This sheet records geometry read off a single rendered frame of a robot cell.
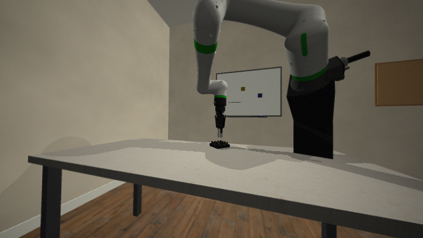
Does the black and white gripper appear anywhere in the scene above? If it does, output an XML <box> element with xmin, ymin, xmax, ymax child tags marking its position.
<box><xmin>215</xmin><ymin>106</ymin><xmax>226</xmax><ymax>138</ymax></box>

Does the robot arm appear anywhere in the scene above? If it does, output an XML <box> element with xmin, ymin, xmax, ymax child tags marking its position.
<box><xmin>193</xmin><ymin>0</ymin><xmax>370</xmax><ymax>106</ymax></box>

